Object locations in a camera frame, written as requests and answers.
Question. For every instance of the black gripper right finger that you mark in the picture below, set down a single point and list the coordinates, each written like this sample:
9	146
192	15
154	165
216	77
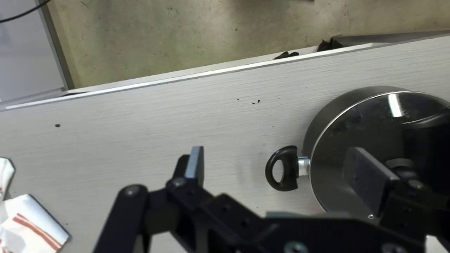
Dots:
370	181

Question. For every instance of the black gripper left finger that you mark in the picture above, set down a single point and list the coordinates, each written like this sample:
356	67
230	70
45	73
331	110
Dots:
196	164

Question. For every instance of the white red-striped paper packet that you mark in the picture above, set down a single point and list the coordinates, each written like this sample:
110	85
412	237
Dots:
33	226

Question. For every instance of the glass lid with black knob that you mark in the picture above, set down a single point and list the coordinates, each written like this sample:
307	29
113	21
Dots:
356	127

